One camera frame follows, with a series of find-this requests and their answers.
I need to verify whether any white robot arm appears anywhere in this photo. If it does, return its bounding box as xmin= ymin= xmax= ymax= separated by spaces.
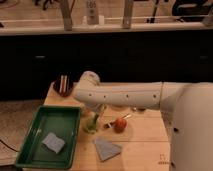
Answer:
xmin=73 ymin=71 xmax=213 ymax=171

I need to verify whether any grey folded cloth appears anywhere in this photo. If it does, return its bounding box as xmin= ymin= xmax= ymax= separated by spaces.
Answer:
xmin=94 ymin=138 xmax=122 ymax=162

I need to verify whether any green plastic cup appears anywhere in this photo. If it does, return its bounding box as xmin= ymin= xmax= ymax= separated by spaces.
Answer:
xmin=83 ymin=120 xmax=98 ymax=134

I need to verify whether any grey sponge in tray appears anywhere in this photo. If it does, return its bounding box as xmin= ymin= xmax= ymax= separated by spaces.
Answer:
xmin=42 ymin=133 xmax=65 ymax=154

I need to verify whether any green plastic tray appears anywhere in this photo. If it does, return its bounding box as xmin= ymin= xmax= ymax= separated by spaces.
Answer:
xmin=15 ymin=106 xmax=81 ymax=169

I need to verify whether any red tomato toy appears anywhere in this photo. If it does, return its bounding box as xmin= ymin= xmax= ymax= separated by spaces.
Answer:
xmin=114 ymin=118 xmax=127 ymax=133

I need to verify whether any dark brown bowl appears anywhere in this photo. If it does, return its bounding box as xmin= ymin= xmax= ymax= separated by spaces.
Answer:
xmin=53 ymin=75 xmax=73 ymax=97

